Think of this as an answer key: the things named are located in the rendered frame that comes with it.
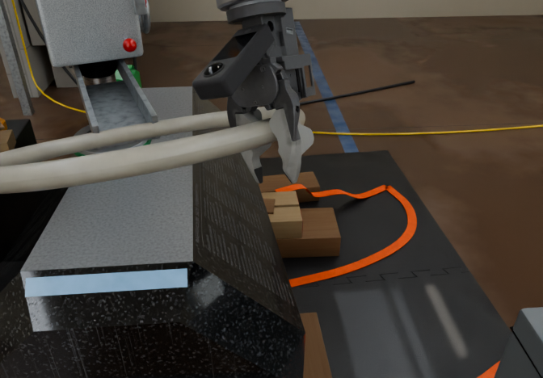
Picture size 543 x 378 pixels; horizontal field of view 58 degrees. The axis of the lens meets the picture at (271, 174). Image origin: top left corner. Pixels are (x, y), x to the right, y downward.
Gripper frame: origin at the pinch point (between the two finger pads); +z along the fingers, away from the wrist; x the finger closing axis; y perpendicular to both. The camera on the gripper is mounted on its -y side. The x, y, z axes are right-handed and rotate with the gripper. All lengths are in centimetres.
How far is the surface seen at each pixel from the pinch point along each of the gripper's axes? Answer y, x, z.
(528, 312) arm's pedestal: 48, -18, 40
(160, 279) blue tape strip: 12, 44, 25
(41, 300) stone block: -4, 61, 25
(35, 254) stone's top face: -1, 67, 17
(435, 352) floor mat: 116, 29, 99
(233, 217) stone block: 46, 53, 23
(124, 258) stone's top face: 10, 51, 21
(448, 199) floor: 218, 54, 70
